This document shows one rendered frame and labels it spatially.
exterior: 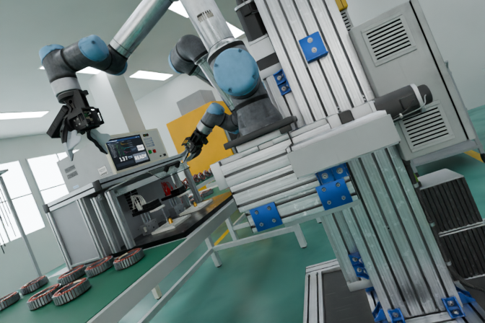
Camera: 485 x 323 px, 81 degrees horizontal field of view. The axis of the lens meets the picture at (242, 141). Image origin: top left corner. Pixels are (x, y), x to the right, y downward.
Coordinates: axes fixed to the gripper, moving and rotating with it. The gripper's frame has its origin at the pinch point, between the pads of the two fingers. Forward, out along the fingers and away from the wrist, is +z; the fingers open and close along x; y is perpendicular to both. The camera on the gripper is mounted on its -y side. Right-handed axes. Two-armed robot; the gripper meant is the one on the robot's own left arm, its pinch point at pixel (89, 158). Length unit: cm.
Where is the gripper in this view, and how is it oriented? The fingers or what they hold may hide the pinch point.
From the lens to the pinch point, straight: 99.5
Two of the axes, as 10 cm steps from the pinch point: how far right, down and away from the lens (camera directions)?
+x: 2.4, -0.9, 9.7
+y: 8.9, -3.7, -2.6
